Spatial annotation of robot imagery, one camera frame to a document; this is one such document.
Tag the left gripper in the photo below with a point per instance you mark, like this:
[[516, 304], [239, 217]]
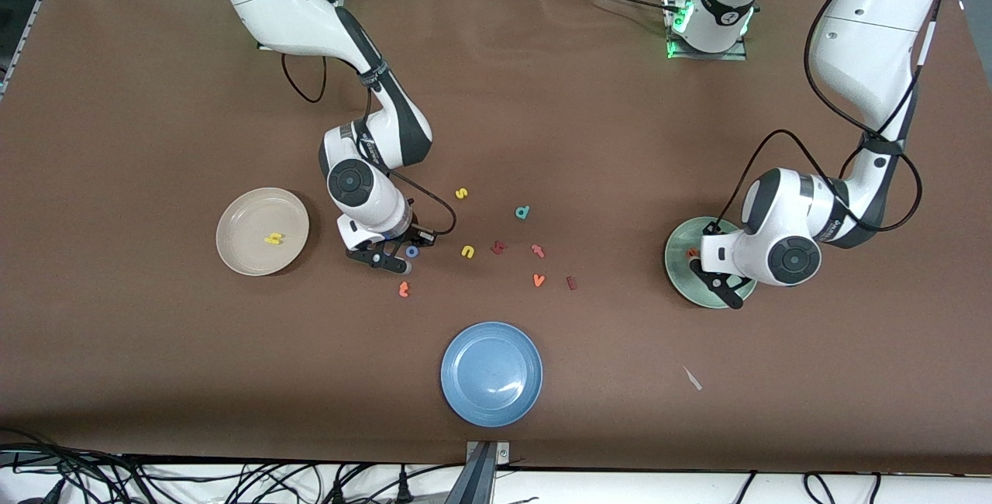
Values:
[[708, 228]]

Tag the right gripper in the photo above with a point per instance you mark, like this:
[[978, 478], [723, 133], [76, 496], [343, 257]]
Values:
[[408, 232]]

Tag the yellow foam letter h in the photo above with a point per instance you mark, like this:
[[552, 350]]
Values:
[[273, 239]]

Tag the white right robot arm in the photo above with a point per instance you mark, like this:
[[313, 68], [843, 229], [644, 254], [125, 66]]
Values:
[[271, 0]]

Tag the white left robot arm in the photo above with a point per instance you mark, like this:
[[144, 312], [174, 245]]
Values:
[[876, 46]]

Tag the pale green round plate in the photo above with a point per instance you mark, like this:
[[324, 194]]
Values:
[[680, 279]]

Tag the maroon foam letter y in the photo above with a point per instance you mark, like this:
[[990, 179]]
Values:
[[498, 247]]

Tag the teal foam letter p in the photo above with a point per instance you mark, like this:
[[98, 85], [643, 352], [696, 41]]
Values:
[[521, 215]]

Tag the white tape scrap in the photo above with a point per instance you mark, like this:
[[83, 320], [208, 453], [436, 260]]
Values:
[[692, 378]]

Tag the blue round plate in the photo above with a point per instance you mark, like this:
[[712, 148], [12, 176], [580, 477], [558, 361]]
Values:
[[491, 374]]

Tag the beige round plate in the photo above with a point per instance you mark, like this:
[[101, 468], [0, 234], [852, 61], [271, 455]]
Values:
[[248, 217]]

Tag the brown table cover sheet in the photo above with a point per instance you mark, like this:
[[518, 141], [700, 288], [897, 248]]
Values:
[[496, 101]]

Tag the black power plug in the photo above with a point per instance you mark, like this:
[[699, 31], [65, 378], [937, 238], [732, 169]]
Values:
[[339, 493], [404, 490]]

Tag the metal front camera mount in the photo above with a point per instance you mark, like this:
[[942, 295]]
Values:
[[480, 481]]

